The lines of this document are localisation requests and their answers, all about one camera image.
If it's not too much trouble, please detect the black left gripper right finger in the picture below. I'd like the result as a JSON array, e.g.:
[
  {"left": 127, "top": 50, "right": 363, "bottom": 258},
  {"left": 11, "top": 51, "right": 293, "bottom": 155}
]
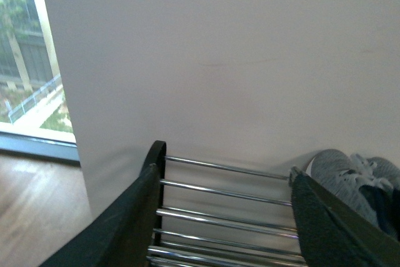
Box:
[{"left": 289, "top": 167, "right": 399, "bottom": 266}]

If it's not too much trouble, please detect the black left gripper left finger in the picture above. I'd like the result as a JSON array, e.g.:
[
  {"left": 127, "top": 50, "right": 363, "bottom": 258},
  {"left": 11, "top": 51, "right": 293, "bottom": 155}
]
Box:
[{"left": 41, "top": 163, "right": 160, "bottom": 266}]

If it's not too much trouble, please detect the grey sneaker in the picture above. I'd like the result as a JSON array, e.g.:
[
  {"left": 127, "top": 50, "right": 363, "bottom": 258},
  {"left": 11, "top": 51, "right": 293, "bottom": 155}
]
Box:
[{"left": 305, "top": 149, "right": 399, "bottom": 240}]

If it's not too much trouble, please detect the black metal shoe rack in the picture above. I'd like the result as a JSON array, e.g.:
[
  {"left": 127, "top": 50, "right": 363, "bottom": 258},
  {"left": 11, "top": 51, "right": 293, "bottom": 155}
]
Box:
[{"left": 145, "top": 141, "right": 306, "bottom": 266}]

